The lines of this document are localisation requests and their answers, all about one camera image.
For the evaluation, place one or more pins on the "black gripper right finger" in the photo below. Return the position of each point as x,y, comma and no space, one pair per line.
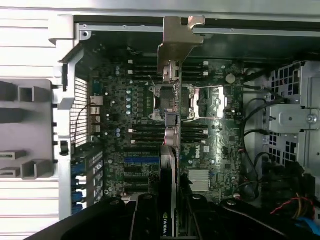
225,220

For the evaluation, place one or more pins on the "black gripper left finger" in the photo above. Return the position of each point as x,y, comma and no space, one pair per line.
105,220

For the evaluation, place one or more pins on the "blue expansion slot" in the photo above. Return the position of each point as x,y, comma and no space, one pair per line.
141,160

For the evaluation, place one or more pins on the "silver chipset heatsink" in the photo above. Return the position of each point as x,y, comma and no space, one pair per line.
198,180

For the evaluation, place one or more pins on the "green motherboard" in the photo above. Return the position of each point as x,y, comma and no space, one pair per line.
125,112

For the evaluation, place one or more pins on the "metal socket cover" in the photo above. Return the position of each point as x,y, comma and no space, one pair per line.
212,102

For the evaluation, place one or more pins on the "grey parts rack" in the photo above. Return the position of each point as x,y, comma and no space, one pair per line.
27,130

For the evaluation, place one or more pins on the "metal disk bay cage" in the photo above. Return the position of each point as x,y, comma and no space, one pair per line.
292,115

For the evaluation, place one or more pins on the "CPU socket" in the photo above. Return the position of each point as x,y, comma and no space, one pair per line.
162,100

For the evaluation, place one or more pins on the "round coin battery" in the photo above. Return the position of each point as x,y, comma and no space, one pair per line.
230,79

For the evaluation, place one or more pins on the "black open PC case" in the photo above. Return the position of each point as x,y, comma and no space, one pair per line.
65,75

